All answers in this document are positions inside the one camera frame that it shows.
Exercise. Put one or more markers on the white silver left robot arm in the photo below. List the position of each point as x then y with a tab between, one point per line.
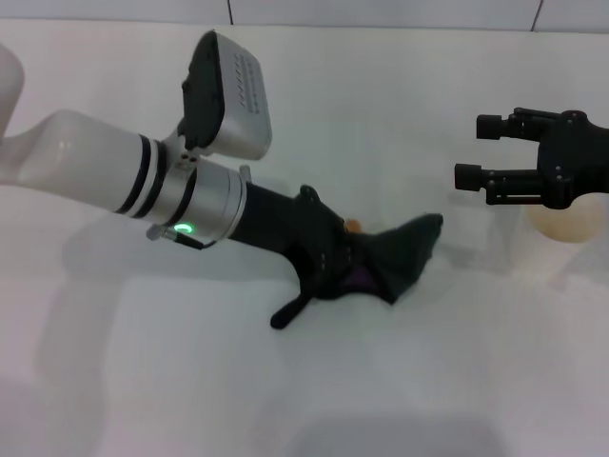
95	162

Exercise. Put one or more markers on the dark blue rag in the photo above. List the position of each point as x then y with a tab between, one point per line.
404	252

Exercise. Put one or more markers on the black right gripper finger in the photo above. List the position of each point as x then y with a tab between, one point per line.
490	127
468	177

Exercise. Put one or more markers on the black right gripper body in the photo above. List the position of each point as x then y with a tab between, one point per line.
580	162

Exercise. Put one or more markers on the orange brown liquid stain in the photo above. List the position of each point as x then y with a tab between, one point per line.
353	224

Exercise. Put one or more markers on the white paper cup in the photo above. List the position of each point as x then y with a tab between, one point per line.
571	226

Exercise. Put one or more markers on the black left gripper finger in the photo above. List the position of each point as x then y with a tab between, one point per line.
345	278
343	229

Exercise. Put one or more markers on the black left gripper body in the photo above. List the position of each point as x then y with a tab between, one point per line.
276	224

